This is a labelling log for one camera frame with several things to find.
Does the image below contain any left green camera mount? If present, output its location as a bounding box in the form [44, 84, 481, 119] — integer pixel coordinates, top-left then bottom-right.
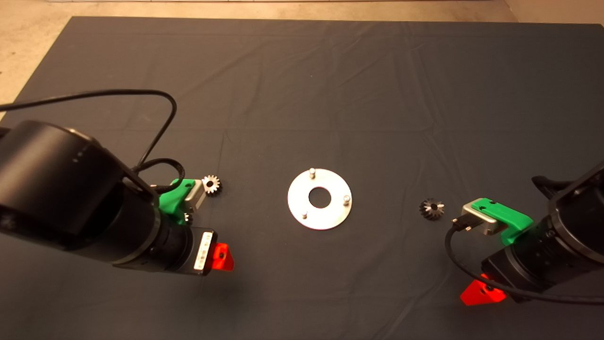
[159, 178, 196, 225]

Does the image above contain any right silver camera box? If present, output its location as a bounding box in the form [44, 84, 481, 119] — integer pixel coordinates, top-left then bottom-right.
[461, 201, 509, 236]

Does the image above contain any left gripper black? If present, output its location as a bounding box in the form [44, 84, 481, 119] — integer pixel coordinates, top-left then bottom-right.
[182, 226, 235, 277]

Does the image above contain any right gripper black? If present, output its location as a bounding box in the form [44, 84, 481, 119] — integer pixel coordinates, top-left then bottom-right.
[460, 232, 550, 306]

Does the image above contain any left thin black camera cable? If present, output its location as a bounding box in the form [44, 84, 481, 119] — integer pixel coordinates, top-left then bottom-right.
[0, 89, 185, 192]

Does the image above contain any dark grey table cloth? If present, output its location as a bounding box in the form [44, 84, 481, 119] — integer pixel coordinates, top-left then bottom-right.
[0, 17, 604, 340]

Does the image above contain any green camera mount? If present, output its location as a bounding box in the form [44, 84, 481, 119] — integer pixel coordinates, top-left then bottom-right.
[472, 198, 535, 246]
[159, 178, 196, 225]

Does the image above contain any left silver camera box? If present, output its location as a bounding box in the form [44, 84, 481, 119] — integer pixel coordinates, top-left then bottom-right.
[183, 182, 207, 213]

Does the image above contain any right green camera mount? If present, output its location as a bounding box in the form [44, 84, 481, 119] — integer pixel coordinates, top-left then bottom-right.
[472, 198, 535, 246]

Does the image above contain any round metal carrier plate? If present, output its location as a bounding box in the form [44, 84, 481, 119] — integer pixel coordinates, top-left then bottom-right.
[287, 168, 352, 231]

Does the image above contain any silver camera box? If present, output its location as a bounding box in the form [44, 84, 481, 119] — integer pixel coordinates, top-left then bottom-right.
[461, 201, 509, 236]
[183, 182, 207, 213]

